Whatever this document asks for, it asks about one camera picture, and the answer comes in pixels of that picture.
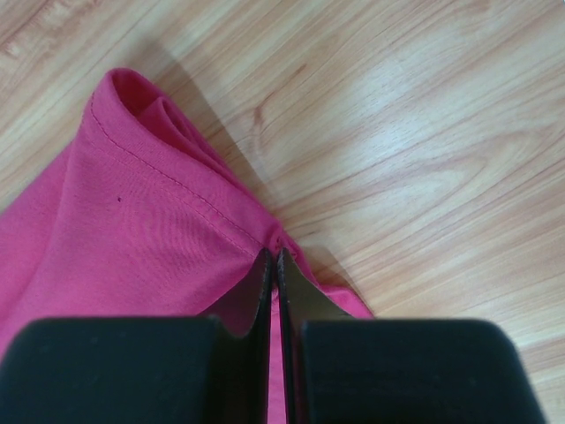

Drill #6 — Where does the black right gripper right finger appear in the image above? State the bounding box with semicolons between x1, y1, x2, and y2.
277;250;545;423

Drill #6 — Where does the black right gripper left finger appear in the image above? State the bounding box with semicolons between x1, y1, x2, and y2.
1;250;272;423

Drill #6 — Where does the magenta pink t shirt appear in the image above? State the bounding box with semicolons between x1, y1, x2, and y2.
1;69;372;423

